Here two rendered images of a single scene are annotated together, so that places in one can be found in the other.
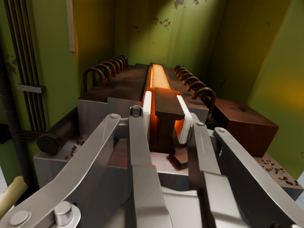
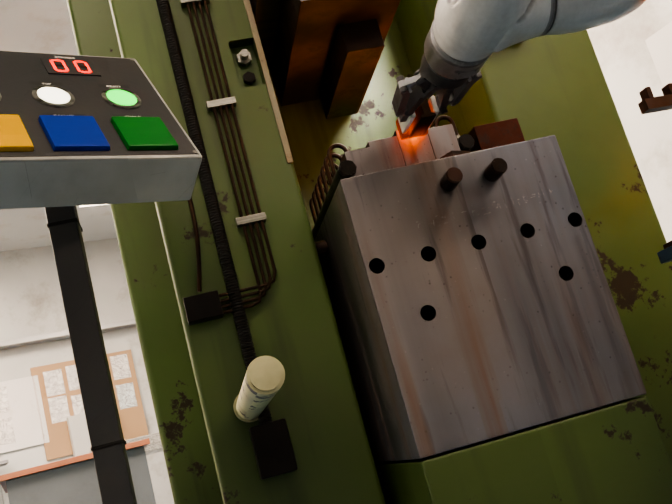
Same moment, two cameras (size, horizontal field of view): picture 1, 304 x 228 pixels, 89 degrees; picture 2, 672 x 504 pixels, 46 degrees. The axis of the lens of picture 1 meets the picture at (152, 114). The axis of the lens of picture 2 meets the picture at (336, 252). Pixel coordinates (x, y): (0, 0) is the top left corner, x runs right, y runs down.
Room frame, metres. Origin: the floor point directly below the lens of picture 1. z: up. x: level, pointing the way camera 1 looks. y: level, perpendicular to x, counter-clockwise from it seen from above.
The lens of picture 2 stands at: (-1.04, 0.38, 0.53)
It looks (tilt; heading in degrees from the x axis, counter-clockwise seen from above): 13 degrees up; 351
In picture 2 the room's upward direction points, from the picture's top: 16 degrees counter-clockwise
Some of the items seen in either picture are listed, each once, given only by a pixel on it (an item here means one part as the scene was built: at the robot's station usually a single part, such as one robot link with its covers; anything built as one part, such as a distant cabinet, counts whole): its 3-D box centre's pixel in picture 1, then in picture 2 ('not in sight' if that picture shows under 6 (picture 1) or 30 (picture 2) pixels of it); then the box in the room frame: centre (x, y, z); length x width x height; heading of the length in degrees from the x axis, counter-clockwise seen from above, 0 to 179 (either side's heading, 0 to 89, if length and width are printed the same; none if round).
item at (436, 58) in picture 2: not in sight; (458, 44); (-0.06, -0.03, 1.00); 0.09 x 0.06 x 0.09; 93
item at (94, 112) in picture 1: (147, 87); (379, 194); (0.43, 0.03, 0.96); 0.42 x 0.20 x 0.09; 3
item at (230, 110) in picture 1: (230, 123); (489, 151); (0.29, -0.16, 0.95); 0.12 x 0.09 x 0.07; 3
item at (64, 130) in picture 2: not in sight; (73, 135); (-0.01, 0.51, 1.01); 0.07 x 0.05 x 0.07; 118
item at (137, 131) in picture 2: not in sight; (144, 135); (0.04, 0.42, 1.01); 0.07 x 0.05 x 0.07; 118
